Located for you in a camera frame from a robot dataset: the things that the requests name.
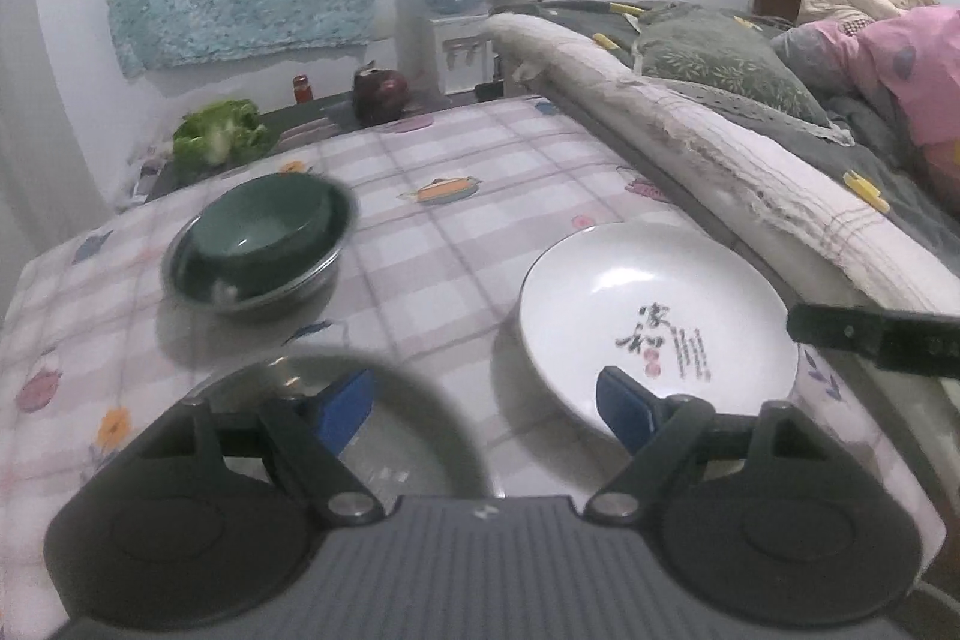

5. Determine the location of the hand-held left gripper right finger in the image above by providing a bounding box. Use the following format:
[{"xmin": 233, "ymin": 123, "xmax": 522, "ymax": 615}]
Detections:
[{"xmin": 585, "ymin": 366, "xmax": 833, "ymax": 525}]

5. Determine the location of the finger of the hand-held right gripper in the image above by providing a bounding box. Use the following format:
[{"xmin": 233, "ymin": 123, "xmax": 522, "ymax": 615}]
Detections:
[{"xmin": 786, "ymin": 301, "xmax": 960, "ymax": 380}]

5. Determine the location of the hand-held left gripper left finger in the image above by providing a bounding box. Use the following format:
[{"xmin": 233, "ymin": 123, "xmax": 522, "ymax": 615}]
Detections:
[{"xmin": 139, "ymin": 368, "xmax": 383, "ymax": 525}]

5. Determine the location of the white printed plate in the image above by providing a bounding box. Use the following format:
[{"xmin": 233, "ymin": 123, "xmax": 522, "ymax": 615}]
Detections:
[{"xmin": 519, "ymin": 222, "xmax": 800, "ymax": 453}]

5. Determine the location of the dark green ceramic bowl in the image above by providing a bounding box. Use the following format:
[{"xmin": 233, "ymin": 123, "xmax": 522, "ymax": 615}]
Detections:
[{"xmin": 191, "ymin": 173, "xmax": 335, "ymax": 298}]

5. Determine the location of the dark grey bedding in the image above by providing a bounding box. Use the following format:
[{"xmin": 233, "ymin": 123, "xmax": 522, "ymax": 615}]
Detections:
[{"xmin": 525, "ymin": 0, "xmax": 960, "ymax": 236}]

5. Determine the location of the plaid printed tablecloth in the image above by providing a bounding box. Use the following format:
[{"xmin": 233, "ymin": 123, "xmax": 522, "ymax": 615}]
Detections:
[{"xmin": 0, "ymin": 96, "xmax": 947, "ymax": 611}]

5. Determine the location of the pink blanket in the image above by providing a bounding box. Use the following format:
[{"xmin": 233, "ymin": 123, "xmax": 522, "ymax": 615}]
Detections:
[{"xmin": 817, "ymin": 6, "xmax": 960, "ymax": 193}]

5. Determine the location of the padded white bed footboard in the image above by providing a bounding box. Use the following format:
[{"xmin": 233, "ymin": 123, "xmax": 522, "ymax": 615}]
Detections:
[{"xmin": 487, "ymin": 10, "xmax": 960, "ymax": 341}]

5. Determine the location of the dark side table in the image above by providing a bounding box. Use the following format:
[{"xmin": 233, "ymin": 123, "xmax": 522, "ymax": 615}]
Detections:
[{"xmin": 142, "ymin": 85, "xmax": 481, "ymax": 191}]

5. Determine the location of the green leafy lettuce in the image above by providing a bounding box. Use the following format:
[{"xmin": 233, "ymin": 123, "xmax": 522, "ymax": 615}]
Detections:
[{"xmin": 172, "ymin": 98, "xmax": 275, "ymax": 167}]

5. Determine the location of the green leaf-print pillow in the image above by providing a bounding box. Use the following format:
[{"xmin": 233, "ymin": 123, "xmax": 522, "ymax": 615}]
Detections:
[{"xmin": 634, "ymin": 6, "xmax": 835, "ymax": 129}]

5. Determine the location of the purple onion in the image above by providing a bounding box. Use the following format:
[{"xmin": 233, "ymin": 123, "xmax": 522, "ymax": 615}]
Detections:
[{"xmin": 352, "ymin": 62, "xmax": 410, "ymax": 127}]

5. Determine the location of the white water dispenser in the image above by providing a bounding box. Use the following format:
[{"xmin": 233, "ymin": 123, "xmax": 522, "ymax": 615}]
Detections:
[{"xmin": 427, "ymin": 10, "xmax": 500, "ymax": 98}]

